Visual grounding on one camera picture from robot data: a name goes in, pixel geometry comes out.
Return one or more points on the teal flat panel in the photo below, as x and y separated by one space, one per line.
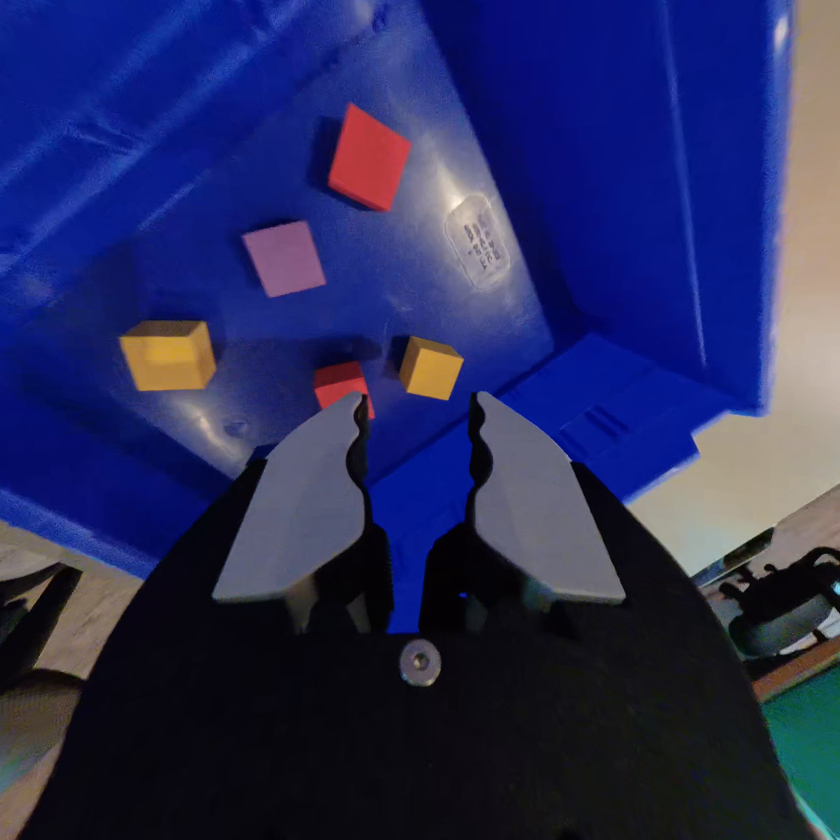
807 741

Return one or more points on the purple wooden cube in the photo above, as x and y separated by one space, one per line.
283 258

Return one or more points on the red wooden cube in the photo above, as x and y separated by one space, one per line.
336 386
367 157

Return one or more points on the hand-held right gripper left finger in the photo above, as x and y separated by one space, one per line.
302 525

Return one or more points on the blue plastic bin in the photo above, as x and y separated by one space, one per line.
623 197

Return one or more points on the yellow wooden cube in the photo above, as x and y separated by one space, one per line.
169 354
430 367

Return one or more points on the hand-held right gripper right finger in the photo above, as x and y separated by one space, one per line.
535 518

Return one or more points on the dark chair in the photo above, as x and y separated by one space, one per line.
39 610

